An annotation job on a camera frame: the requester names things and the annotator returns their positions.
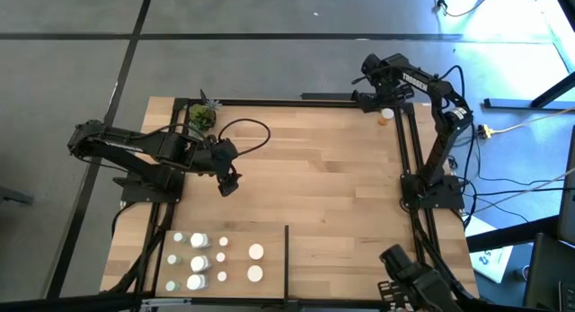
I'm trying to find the green succulent plant in pot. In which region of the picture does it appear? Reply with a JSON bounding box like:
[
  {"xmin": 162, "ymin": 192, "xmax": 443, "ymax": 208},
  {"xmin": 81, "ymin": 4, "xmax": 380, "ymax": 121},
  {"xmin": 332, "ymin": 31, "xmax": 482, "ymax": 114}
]
[{"xmin": 187, "ymin": 89, "xmax": 223, "ymax": 140}]

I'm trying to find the black rectangular bar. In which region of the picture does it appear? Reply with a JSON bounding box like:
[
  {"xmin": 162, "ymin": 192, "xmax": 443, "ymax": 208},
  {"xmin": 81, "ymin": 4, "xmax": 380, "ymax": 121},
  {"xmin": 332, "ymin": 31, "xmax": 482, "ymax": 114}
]
[{"xmin": 299, "ymin": 91, "xmax": 360, "ymax": 102}]

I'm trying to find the black desk leg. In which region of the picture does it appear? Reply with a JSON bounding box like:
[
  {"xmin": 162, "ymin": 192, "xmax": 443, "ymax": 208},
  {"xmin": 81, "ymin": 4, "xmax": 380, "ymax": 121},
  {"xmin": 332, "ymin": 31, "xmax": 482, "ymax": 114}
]
[
  {"xmin": 482, "ymin": 71, "xmax": 575, "ymax": 111},
  {"xmin": 465, "ymin": 214, "xmax": 561, "ymax": 254}
]

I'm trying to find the white printed paper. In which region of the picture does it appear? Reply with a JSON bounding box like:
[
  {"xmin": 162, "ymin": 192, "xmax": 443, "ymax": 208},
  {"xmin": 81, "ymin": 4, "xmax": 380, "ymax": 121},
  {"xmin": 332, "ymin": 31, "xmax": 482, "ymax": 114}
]
[{"xmin": 464, "ymin": 215, "xmax": 514, "ymax": 285}]

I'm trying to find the grey chair base leg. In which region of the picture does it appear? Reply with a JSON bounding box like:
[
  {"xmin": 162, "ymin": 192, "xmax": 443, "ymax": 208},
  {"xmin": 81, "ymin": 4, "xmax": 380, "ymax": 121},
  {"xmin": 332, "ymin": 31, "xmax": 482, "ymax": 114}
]
[{"xmin": 0, "ymin": 185, "xmax": 35, "ymax": 206}]

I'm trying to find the black computer case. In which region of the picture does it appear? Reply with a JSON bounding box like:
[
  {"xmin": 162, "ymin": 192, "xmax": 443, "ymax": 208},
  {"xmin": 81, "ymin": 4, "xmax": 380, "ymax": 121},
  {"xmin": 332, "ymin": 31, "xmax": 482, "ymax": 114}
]
[{"xmin": 523, "ymin": 233, "xmax": 575, "ymax": 311}]

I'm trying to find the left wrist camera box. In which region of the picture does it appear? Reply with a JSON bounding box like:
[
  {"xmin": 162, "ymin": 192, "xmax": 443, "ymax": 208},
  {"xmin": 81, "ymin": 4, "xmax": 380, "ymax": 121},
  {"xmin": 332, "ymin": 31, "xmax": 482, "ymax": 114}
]
[{"xmin": 218, "ymin": 174, "xmax": 242, "ymax": 197}]

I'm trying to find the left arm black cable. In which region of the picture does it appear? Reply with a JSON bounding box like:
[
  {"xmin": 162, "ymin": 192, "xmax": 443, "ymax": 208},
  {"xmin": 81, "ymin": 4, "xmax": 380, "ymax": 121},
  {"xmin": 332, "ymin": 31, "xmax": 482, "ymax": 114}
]
[{"xmin": 218, "ymin": 118, "xmax": 272, "ymax": 158}]

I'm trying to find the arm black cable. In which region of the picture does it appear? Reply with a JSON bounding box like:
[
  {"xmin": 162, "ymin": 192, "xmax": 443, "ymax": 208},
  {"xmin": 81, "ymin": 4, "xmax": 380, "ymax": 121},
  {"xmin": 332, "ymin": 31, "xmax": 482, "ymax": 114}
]
[
  {"xmin": 218, "ymin": 118, "xmax": 272, "ymax": 158},
  {"xmin": 438, "ymin": 64, "xmax": 477, "ymax": 201}
]

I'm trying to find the black aluminium table frame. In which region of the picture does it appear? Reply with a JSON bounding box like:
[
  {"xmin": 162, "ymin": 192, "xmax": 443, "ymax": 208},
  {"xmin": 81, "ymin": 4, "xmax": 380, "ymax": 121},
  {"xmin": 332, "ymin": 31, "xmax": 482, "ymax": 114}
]
[{"xmin": 101, "ymin": 97, "xmax": 480, "ymax": 312}]

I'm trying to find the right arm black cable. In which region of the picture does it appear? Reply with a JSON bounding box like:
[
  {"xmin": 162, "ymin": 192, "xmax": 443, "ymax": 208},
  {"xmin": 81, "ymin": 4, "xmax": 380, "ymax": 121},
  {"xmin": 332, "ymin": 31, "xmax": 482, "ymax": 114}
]
[{"xmin": 438, "ymin": 64, "xmax": 477, "ymax": 201}]

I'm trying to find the yellow extension cord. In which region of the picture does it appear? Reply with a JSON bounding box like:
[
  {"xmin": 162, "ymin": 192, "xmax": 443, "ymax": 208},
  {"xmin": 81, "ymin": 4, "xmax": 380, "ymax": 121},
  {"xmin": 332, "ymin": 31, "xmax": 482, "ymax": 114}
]
[{"xmin": 476, "ymin": 108, "xmax": 575, "ymax": 140}]

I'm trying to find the beige floor cable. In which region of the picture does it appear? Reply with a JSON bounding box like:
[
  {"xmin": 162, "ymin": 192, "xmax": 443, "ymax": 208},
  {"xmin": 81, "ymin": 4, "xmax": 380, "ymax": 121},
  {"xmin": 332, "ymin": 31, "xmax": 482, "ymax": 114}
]
[{"xmin": 426, "ymin": 0, "xmax": 500, "ymax": 19}]

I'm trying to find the silver aluminium bracket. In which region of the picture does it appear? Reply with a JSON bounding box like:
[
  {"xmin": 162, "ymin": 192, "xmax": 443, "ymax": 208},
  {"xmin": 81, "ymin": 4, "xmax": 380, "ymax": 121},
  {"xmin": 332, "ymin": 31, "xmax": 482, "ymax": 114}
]
[{"xmin": 140, "ymin": 298, "xmax": 194, "ymax": 309}]

